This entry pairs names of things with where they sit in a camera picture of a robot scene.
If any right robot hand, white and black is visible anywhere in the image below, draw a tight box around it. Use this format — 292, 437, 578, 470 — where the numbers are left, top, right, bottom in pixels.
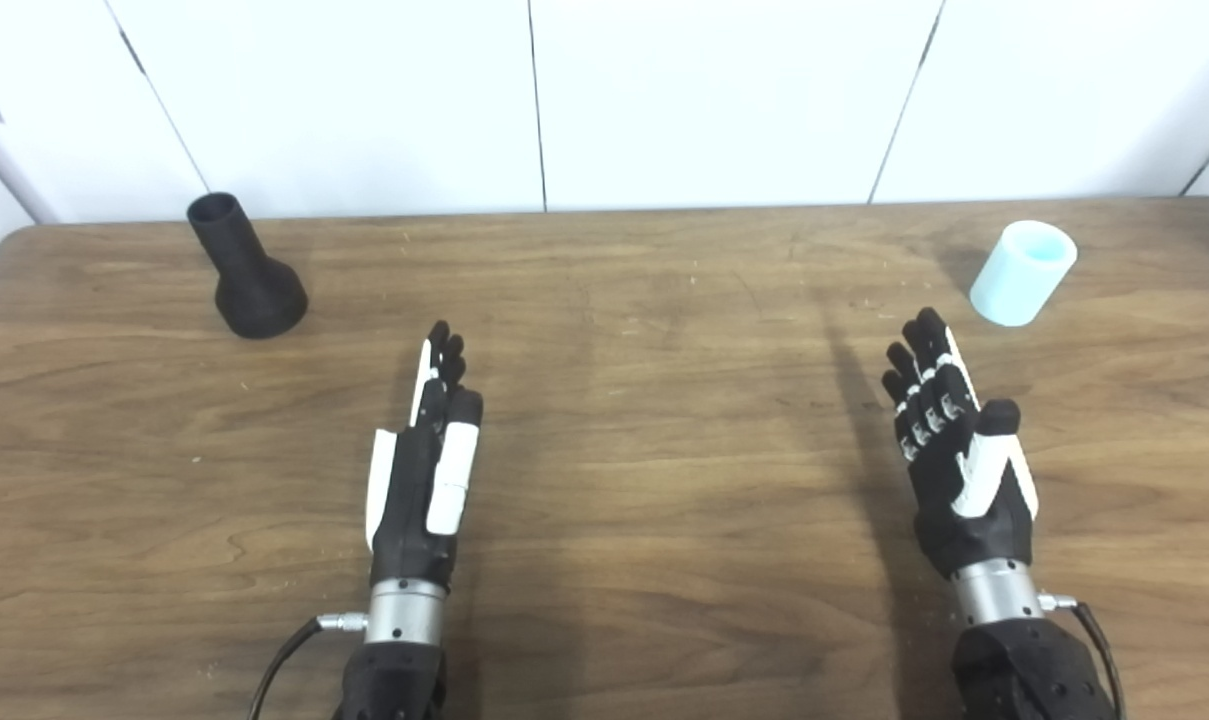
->
881, 306, 1041, 582

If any left robot hand, white and black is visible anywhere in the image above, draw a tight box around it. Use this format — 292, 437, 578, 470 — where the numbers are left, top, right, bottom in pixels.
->
365, 320, 485, 592

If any light-blue hose piece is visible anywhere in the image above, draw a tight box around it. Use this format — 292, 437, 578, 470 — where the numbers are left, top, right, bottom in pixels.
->
968, 219, 1080, 329

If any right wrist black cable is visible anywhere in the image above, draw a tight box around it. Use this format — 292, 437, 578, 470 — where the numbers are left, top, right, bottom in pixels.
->
1037, 592, 1128, 720

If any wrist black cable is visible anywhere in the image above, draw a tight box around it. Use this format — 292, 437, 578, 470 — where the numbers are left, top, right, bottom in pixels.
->
1037, 592, 1128, 720
246, 611, 371, 720

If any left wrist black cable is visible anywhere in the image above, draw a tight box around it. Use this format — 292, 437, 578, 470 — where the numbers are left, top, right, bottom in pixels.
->
246, 611, 371, 720

